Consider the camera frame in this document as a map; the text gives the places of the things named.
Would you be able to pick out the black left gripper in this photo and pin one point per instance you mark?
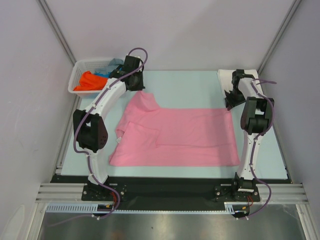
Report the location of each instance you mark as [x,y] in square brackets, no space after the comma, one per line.
[140,86]

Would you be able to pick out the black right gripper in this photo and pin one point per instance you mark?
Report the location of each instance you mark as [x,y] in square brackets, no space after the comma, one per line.
[230,103]

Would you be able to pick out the pink t shirt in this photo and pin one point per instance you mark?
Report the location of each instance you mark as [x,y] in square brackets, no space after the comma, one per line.
[153,136]

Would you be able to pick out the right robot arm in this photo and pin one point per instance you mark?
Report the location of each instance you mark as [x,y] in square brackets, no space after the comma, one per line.
[256,120]

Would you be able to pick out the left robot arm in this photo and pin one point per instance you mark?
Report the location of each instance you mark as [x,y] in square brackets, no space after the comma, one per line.
[90,132]

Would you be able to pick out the folded white printed t shirt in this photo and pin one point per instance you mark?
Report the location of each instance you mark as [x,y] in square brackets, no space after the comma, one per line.
[225,79]

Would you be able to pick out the blue t shirt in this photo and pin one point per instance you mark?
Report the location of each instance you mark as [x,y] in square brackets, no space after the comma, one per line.
[106,71]

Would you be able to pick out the grey t shirt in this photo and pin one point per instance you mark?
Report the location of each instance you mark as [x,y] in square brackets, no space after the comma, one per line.
[115,61]

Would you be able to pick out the orange t shirt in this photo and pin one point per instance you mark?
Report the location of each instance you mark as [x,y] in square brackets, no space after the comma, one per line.
[91,82]

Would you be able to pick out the white perforated plastic basket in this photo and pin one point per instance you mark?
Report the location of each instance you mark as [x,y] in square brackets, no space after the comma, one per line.
[82,66]

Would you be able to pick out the aluminium frame rail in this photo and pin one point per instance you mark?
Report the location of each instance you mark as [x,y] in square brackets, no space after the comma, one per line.
[60,193]

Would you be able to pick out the left slotted cable duct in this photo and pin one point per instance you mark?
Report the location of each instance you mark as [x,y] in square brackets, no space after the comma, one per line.
[81,208]

